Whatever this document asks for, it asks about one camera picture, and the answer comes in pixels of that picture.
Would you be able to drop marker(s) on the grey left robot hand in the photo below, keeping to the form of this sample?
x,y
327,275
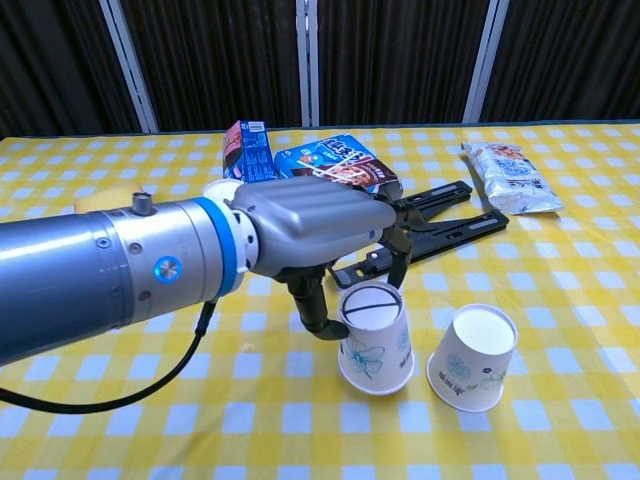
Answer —
x,y
315,220

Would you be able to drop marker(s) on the paper cup with navy flower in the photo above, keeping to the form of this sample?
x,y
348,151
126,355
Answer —
x,y
220,189

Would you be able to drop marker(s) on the paper cup with black-lined base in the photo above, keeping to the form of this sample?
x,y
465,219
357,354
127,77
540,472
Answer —
x,y
375,360

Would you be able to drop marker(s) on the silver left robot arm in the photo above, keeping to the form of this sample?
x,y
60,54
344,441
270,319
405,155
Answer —
x,y
100,270

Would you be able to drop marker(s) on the blue chocolate cookie box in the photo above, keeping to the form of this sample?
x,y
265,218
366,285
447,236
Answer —
x,y
320,155

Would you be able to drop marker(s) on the tall blue snack carton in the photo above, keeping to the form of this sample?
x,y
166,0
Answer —
x,y
256,155

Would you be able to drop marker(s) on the black folding stand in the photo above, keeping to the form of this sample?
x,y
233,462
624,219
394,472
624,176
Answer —
x,y
450,227

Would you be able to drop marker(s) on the dark corrugated partition panel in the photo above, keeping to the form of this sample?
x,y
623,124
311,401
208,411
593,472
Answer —
x,y
220,60
50,65
400,60
570,60

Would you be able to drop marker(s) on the white snack bag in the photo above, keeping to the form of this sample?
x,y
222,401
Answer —
x,y
510,175

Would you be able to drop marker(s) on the white paper cup green flowers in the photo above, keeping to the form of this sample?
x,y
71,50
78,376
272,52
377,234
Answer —
x,y
470,365

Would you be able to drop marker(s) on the yellow sponge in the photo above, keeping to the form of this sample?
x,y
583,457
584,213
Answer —
x,y
100,200

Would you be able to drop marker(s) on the white partition post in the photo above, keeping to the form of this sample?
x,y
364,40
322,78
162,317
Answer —
x,y
307,65
131,70
480,65

